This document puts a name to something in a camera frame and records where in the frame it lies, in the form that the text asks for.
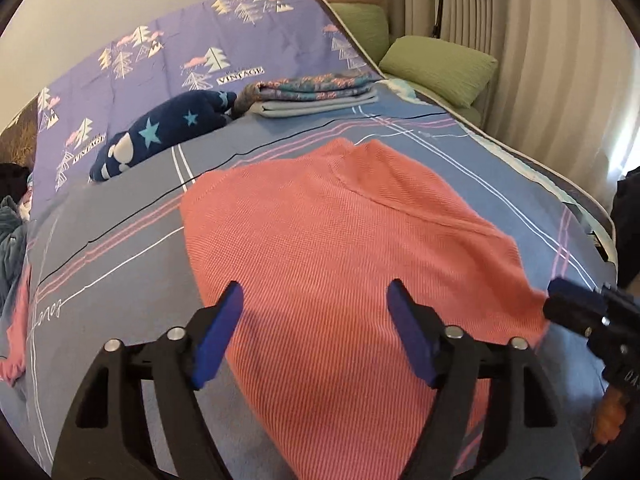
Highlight navy star-print plush garment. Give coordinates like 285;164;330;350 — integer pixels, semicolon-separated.
89;89;238;183

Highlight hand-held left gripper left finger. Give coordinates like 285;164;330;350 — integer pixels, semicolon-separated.
50;280;246;480

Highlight folded grey cloth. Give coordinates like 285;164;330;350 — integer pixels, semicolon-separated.
252;91;378;120

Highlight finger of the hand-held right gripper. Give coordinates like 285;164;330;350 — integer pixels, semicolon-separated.
542;277;609;342

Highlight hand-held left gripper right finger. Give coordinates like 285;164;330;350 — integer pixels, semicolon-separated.
386;279;583;480

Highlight black clothes pile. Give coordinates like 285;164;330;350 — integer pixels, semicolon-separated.
0;162;31;201

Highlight green cushion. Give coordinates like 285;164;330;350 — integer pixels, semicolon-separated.
378;35;498;108
330;2;391;61

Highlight small pink cloth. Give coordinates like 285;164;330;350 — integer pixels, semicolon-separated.
0;260;33;386

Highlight blue-grey striped bedsheet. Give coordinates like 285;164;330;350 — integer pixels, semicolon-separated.
0;77;613;480

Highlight person's right hand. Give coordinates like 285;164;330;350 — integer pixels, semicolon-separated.
594;390;629;447

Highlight beige curtain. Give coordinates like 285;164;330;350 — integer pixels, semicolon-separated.
370;0;636;201

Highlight folded floral cloth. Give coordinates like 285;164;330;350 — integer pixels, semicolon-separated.
232;72;383;113

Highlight mattress with dark edge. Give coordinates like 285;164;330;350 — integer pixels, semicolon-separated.
385;77;616;266

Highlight brown patterned headboard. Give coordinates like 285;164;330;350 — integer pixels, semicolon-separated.
0;95;41;166

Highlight pink knit shirt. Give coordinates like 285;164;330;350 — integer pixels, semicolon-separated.
179;137;551;480

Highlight person's dark clothing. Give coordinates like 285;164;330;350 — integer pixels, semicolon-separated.
610;170;640;291

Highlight purple tree-print blanket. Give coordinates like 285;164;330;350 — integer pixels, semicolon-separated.
30;0;386;196

